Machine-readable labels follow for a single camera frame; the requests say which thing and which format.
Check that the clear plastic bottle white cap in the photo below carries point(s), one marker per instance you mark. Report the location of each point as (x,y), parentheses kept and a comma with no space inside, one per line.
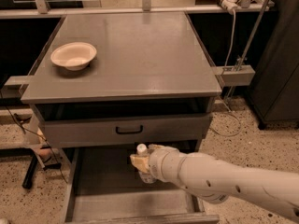
(142,150)

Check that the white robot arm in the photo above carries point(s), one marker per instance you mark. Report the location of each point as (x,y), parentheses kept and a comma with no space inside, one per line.
(214,180)

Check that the black clamp tool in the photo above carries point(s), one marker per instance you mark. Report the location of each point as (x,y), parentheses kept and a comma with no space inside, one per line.
(40,156)

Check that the grey open middle drawer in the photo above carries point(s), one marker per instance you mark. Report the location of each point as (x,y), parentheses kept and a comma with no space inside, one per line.
(105,188)

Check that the white paper bowl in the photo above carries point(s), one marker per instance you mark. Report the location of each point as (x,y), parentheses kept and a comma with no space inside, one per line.
(74,56)

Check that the grey metal bracket block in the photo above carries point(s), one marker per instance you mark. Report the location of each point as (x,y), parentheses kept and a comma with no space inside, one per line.
(228,77)

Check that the metal railing frame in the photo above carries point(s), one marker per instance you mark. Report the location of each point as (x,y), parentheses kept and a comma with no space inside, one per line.
(93,3)

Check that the grey closed top drawer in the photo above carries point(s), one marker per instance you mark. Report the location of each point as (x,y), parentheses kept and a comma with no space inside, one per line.
(101,132)

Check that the diagonal metal rod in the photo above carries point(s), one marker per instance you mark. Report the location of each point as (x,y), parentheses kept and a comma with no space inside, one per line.
(241,60)

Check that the grey drawer cabinet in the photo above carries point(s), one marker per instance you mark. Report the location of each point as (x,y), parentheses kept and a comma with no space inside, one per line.
(147,64)

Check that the dark side cabinet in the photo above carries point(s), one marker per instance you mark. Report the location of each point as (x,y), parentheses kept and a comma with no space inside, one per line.
(274,90)

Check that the black drawer handle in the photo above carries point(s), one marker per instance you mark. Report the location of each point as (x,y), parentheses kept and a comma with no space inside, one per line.
(128,130)

